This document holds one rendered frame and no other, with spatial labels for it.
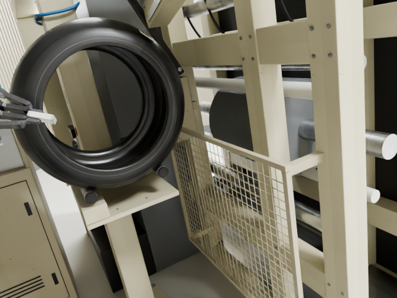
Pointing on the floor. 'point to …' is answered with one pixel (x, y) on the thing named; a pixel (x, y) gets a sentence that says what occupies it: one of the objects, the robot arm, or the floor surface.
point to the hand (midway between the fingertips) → (42, 117)
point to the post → (74, 70)
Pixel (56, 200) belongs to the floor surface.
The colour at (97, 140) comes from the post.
